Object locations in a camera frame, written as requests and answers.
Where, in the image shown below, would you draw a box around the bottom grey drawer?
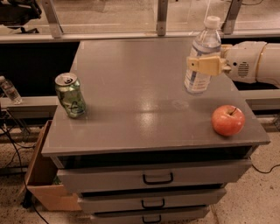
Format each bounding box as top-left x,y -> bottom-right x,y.
90,206 -> 209,224

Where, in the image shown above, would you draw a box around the black cable right floor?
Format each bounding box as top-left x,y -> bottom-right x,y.
250,163 -> 280,175

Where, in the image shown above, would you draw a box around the top grey drawer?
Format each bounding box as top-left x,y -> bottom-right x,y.
58,159 -> 251,193

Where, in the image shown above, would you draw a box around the brown cardboard box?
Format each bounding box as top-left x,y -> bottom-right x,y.
24,121 -> 81,211

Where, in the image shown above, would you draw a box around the clear plastic water bottle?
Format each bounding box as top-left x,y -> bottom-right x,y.
184,16 -> 221,95

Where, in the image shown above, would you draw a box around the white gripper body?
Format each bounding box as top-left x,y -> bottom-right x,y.
225,41 -> 267,84

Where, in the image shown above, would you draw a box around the left metal railing post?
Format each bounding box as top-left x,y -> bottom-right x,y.
42,0 -> 63,39

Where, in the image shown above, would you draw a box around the grey drawer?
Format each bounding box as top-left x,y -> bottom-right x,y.
58,159 -> 251,193
90,206 -> 209,224
78,188 -> 226,214

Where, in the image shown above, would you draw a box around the black cables on floor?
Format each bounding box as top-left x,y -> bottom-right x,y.
0,108 -> 51,224

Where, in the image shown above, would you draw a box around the metal railing post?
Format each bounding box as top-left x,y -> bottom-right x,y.
221,0 -> 243,35
42,0 -> 63,39
157,0 -> 168,36

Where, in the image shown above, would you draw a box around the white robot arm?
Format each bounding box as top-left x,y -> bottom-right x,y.
186,41 -> 280,87

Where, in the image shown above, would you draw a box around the middle metal railing post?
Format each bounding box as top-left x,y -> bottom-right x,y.
157,0 -> 168,36

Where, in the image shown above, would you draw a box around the right metal railing post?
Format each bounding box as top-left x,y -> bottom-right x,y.
221,0 -> 243,35

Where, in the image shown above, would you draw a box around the grey drawer cabinet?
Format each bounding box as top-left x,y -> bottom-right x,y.
40,36 -> 271,224

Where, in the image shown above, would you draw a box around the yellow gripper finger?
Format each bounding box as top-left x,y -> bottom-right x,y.
220,45 -> 233,58
186,55 -> 231,76

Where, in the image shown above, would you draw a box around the small bottle on ledge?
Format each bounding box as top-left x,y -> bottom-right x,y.
0,76 -> 22,104

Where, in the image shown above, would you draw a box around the black office chair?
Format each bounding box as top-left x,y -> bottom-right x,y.
0,0 -> 42,33

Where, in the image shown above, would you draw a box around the red apple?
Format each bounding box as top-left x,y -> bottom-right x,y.
211,105 -> 245,137

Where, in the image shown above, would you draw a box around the middle grey drawer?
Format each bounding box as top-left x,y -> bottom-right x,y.
78,188 -> 226,214

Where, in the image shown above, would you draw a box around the dented green soda can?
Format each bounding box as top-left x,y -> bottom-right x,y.
55,73 -> 86,118

